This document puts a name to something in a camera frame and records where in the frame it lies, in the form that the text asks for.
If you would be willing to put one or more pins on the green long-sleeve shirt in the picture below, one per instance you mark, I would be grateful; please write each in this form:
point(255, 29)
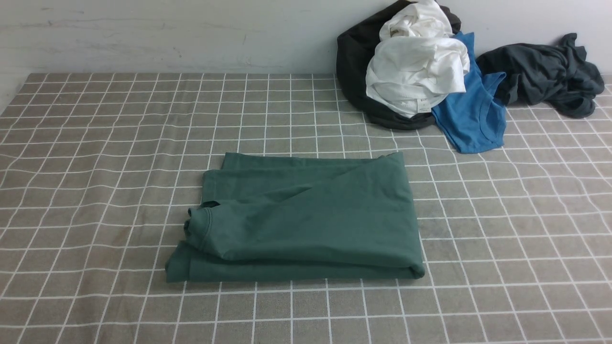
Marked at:
point(288, 218)

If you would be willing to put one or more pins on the white crumpled shirt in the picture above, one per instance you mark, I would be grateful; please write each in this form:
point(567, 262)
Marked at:
point(418, 62)

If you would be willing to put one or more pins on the blue shirt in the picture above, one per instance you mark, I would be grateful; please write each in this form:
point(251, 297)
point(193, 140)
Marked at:
point(473, 121)

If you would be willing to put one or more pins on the dark grey crumpled shirt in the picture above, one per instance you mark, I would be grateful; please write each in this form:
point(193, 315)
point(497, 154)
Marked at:
point(559, 75)

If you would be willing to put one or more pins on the grey checked tablecloth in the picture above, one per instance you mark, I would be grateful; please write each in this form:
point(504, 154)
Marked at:
point(99, 170)

